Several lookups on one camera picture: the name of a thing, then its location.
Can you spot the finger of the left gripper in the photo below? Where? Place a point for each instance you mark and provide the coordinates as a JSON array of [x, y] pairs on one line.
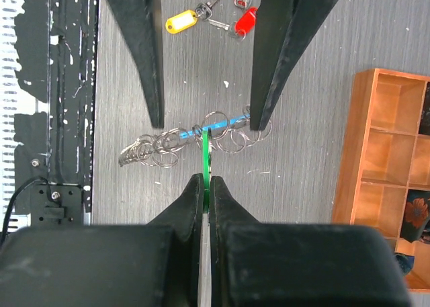
[[141, 26], [283, 31]]

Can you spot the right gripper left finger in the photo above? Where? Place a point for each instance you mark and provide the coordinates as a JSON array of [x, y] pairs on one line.
[[184, 215]]

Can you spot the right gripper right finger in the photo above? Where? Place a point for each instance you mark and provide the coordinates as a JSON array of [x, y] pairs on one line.
[[224, 209]]

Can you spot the blue-handled keyring with rings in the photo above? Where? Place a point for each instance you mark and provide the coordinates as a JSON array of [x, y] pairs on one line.
[[230, 135]]

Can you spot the red tag key upper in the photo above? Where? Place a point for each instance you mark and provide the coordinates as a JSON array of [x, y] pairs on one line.
[[241, 27]]

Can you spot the wooden compartment tray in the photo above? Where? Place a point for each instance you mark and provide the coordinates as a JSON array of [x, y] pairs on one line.
[[385, 154]]

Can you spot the grey cable duct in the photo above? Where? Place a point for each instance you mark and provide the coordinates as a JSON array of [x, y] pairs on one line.
[[9, 100]]

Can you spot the yellow tag key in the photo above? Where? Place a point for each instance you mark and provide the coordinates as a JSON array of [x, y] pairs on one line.
[[190, 17]]

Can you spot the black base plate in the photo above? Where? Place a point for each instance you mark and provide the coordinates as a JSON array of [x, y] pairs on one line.
[[57, 53]]

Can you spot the green tag key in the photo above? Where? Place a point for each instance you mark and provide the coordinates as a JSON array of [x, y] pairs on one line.
[[206, 164]]

